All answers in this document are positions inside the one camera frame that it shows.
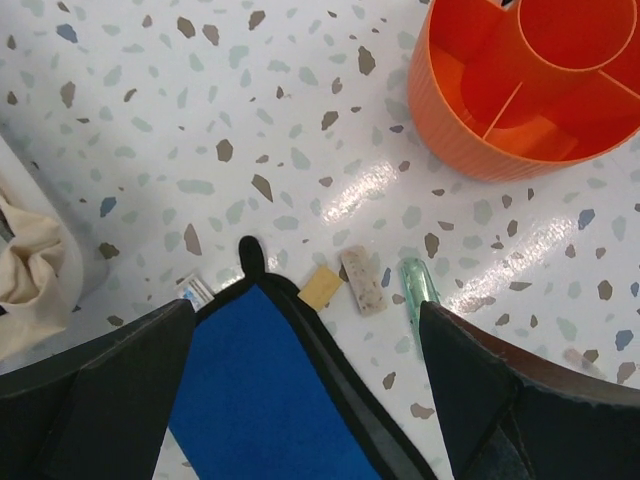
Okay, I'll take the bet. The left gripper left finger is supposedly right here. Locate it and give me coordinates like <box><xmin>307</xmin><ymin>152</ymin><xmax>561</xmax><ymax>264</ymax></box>
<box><xmin>1</xmin><ymin>300</ymin><xmax>195</xmax><ymax>479</ymax></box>

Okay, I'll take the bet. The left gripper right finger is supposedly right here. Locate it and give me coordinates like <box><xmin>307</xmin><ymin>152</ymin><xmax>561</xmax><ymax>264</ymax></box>
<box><xmin>419</xmin><ymin>302</ymin><xmax>639</xmax><ymax>479</ymax></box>

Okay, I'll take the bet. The orange pink pen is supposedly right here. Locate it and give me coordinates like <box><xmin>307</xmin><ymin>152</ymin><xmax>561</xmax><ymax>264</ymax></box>
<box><xmin>562</xmin><ymin>348</ymin><xmax>607</xmax><ymax>381</ymax></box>

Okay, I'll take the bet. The white bin with dark cloth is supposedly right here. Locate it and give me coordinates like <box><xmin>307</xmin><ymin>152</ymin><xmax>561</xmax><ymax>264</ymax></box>
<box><xmin>1</xmin><ymin>141</ymin><xmax>108</xmax><ymax>359</ymax></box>

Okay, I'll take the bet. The small white blue eraser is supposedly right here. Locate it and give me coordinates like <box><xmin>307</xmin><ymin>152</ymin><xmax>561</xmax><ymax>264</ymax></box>
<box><xmin>176</xmin><ymin>274</ymin><xmax>214</xmax><ymax>310</ymax></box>

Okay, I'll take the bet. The mint green highlighter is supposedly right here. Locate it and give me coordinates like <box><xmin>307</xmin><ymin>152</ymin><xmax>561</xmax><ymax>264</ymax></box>
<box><xmin>399</xmin><ymin>257</ymin><xmax>440</xmax><ymax>359</ymax></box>

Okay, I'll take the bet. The blue fabric pencil pouch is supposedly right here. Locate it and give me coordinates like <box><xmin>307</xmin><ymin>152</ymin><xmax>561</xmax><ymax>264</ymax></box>
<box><xmin>169</xmin><ymin>236</ymin><xmax>434</xmax><ymax>479</ymax></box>

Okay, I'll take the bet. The beige speckled eraser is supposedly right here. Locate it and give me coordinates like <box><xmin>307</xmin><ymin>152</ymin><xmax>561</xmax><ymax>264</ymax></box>
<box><xmin>340</xmin><ymin>246</ymin><xmax>387</xmax><ymax>317</ymax></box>

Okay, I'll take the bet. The yellow small eraser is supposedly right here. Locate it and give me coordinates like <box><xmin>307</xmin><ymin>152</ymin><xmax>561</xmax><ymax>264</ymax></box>
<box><xmin>297</xmin><ymin>265</ymin><xmax>343</xmax><ymax>312</ymax></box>

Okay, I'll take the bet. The orange round desk organizer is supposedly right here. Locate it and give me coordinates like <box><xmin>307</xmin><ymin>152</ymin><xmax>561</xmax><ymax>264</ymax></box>
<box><xmin>408</xmin><ymin>1</ymin><xmax>639</xmax><ymax>181</ymax></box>

